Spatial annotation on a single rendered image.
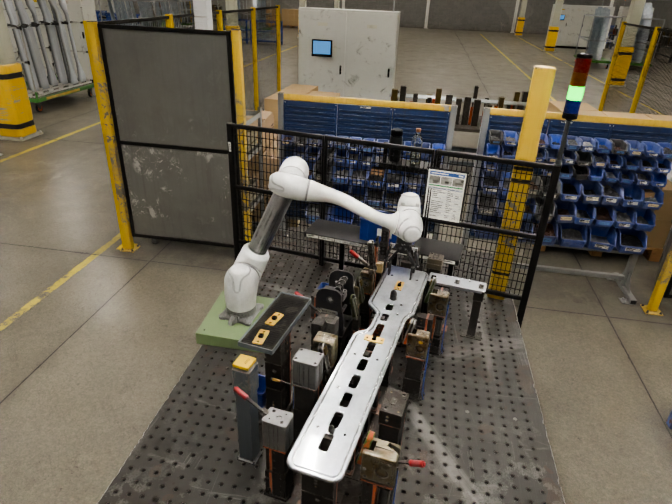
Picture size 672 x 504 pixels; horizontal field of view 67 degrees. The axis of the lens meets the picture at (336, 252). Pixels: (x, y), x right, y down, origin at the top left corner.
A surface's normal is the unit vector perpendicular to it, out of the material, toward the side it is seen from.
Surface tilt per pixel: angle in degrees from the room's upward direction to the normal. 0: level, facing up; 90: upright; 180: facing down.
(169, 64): 89
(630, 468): 0
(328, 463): 0
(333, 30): 90
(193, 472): 0
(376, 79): 90
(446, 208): 90
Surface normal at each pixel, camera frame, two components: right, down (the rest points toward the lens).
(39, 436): 0.04, -0.89
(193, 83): -0.18, 0.44
